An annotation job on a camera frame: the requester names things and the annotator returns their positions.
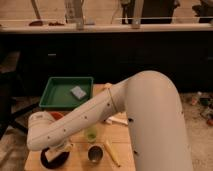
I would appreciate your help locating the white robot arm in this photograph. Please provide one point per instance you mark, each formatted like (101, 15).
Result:
(155, 120)

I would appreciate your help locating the orange bowl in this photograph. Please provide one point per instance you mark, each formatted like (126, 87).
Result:
(56, 115)

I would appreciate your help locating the purple bowl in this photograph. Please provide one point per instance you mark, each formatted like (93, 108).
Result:
(56, 163)

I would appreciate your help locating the orange fruit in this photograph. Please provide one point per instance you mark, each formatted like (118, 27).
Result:
(107, 85)

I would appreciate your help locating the grey blue sponge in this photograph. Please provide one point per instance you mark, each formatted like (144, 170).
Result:
(78, 92)

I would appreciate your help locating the small green cup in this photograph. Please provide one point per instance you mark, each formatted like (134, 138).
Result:
(90, 134)

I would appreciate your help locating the green plastic tray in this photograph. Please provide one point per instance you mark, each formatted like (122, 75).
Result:
(58, 94)

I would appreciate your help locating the small metal cup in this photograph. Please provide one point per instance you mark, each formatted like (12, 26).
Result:
(95, 154)

